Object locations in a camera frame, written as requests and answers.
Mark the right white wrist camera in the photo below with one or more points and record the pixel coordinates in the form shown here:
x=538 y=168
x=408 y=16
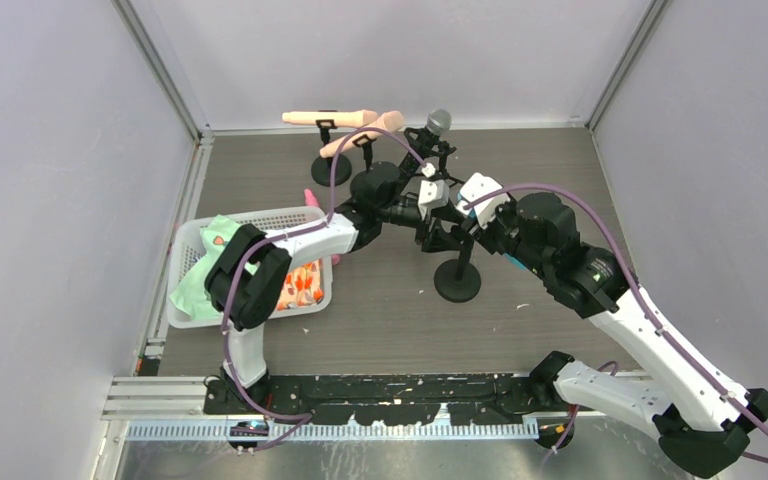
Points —
x=479 y=199

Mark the beige microphone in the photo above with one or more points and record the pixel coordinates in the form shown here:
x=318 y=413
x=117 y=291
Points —
x=344 y=119
x=390 y=121

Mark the white plastic basket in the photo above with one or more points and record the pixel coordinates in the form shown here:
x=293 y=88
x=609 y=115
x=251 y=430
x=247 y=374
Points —
x=279 y=219

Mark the black tripod shock mount stand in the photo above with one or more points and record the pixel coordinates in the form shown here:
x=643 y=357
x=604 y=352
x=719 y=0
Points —
x=427 y=145

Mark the black round base clip stand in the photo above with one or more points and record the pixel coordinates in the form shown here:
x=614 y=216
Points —
x=327 y=171

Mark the orange patterned cloth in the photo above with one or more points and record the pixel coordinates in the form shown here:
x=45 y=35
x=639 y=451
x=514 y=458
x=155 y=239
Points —
x=303 y=287

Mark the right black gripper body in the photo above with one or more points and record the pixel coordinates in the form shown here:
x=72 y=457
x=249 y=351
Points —
x=459 y=221

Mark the blue toy microphone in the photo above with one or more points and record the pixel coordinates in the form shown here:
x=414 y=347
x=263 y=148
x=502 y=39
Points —
x=517 y=263

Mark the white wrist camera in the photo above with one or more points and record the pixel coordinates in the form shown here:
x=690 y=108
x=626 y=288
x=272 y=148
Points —
x=434 y=191
x=479 y=199

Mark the green patterned cloth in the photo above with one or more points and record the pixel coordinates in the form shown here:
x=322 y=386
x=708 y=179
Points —
x=197 y=246

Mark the black glitter microphone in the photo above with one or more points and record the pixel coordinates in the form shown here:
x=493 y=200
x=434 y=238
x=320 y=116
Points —
x=439 y=122

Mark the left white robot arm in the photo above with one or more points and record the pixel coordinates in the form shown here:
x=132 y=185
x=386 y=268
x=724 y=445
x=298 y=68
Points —
x=247 y=280

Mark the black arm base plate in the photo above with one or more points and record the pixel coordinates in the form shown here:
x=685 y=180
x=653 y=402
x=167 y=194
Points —
x=390 y=400

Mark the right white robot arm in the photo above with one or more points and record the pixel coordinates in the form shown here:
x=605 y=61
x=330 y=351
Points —
x=700 y=418

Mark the pink toy microphone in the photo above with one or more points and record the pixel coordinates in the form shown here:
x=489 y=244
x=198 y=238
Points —
x=312 y=201

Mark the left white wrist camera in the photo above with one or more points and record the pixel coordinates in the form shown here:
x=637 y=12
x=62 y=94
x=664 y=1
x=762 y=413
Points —
x=434 y=191

